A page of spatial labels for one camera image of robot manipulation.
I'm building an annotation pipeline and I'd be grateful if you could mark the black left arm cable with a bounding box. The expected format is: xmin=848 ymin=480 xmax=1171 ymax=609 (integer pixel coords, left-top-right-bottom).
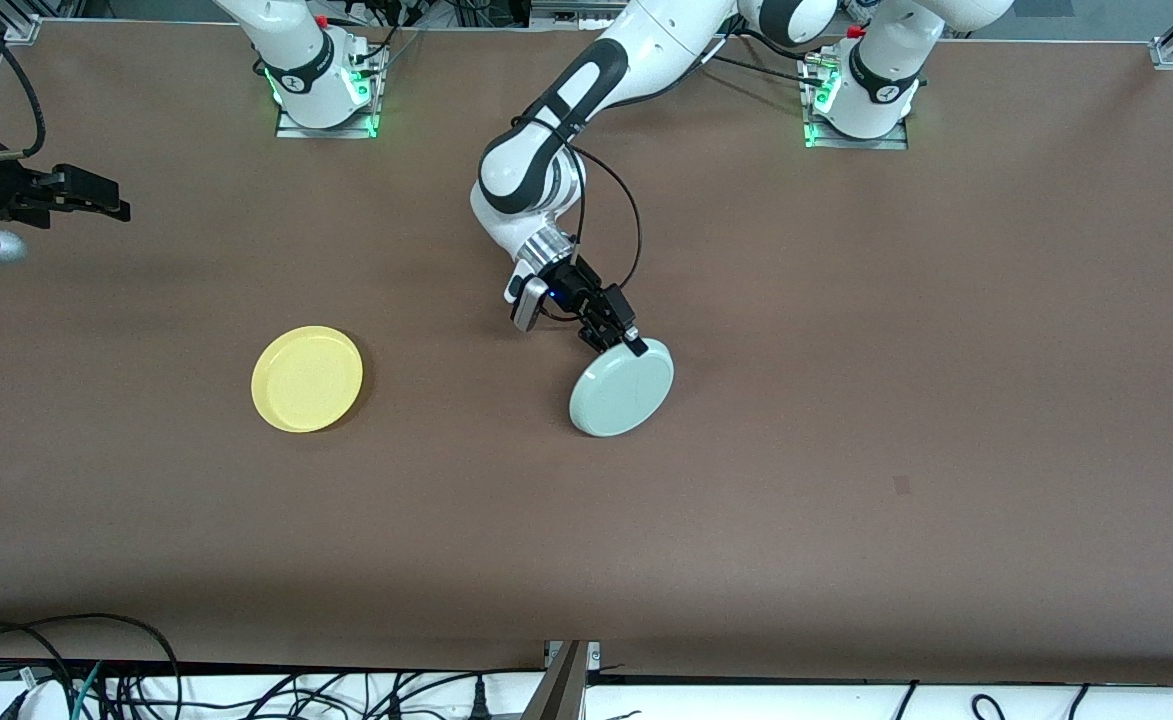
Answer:
xmin=511 ymin=115 xmax=643 ymax=291

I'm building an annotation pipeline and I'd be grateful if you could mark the yellow round plate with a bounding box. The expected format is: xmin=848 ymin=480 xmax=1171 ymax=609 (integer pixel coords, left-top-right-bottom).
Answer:
xmin=250 ymin=325 xmax=365 ymax=434

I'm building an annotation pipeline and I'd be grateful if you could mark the black looped cable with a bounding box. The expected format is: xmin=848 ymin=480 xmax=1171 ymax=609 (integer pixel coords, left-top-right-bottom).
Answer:
xmin=0 ymin=612 xmax=183 ymax=720

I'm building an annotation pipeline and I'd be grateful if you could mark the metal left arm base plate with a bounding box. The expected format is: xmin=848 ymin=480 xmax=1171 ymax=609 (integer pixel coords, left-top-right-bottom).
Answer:
xmin=801 ymin=55 xmax=910 ymax=151

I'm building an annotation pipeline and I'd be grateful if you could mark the green cable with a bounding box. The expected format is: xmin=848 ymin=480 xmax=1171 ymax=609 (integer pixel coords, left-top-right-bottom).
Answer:
xmin=71 ymin=660 xmax=105 ymax=720

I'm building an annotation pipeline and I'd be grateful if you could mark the black base power cable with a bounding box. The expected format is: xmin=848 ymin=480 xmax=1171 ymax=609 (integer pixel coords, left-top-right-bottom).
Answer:
xmin=708 ymin=40 xmax=832 ymax=89

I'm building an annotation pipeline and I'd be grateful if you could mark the pale green round plate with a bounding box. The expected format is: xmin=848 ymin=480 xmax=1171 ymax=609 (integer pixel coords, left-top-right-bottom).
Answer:
xmin=568 ymin=338 xmax=676 ymax=438

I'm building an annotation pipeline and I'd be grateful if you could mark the aluminium profile post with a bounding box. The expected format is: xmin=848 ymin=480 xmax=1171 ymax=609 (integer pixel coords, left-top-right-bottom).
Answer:
xmin=521 ymin=640 xmax=602 ymax=720

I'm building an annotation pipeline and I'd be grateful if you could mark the brown table cover sheet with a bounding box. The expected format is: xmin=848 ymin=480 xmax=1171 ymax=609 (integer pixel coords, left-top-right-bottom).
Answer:
xmin=0 ymin=20 xmax=1173 ymax=691

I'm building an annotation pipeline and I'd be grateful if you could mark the silver frame rail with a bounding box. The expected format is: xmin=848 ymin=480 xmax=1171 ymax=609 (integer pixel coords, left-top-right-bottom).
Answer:
xmin=531 ymin=0 xmax=639 ymax=31

